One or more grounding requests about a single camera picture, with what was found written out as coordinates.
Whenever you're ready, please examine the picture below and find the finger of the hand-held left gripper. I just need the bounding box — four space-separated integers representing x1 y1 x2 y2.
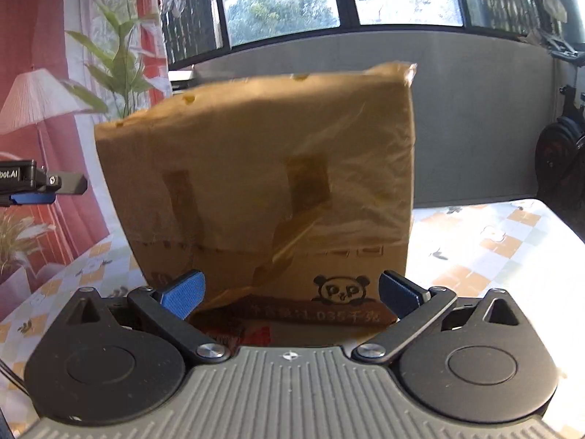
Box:
35 172 89 195
9 191 57 206

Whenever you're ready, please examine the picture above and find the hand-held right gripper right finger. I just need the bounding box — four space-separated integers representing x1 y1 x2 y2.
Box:
353 271 532 363

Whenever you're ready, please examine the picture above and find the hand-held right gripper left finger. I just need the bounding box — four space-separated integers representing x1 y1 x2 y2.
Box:
68 271 230 365

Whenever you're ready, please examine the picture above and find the red snack packet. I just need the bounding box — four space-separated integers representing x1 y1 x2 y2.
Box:
196 313 276 349

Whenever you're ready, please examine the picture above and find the plastic-lined cardboard box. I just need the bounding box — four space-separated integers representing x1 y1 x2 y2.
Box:
94 61 419 331

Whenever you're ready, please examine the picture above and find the checkered tablecloth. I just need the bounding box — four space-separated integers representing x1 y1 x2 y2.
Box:
0 199 585 439

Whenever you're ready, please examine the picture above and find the black exercise bike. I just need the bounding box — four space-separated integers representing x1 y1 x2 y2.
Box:
534 27 585 206

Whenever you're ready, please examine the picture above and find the black-framed window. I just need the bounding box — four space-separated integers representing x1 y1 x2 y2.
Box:
155 0 585 68

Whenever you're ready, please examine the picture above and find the pale crumpled bag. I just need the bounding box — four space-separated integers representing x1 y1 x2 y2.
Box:
543 0 569 23

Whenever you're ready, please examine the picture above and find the printed wall backdrop cloth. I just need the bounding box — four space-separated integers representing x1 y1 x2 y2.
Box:
0 0 173 322

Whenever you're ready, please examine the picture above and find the black cable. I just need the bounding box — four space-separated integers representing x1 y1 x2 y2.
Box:
0 359 29 396

